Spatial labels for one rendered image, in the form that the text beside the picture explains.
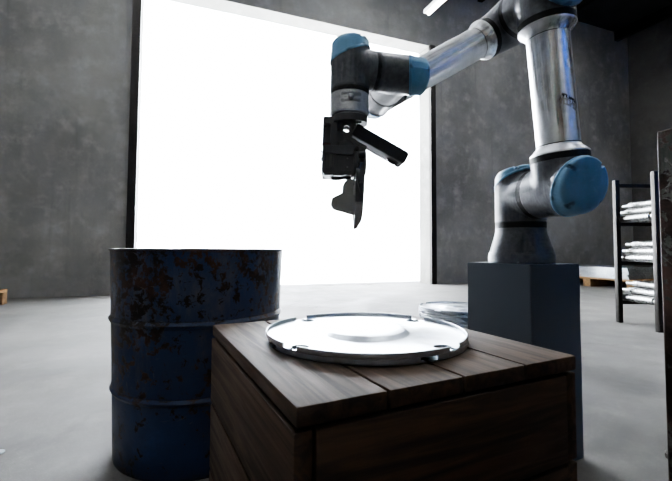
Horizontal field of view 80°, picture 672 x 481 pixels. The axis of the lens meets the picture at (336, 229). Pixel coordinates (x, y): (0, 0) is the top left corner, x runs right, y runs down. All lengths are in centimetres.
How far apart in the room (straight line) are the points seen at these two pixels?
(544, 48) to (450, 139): 501
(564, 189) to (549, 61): 27
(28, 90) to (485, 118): 555
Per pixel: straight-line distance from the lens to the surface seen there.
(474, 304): 107
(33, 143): 488
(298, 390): 41
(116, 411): 107
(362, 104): 78
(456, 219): 586
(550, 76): 99
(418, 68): 84
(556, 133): 96
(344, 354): 47
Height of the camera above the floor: 48
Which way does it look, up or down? 3 degrees up
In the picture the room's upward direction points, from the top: straight up
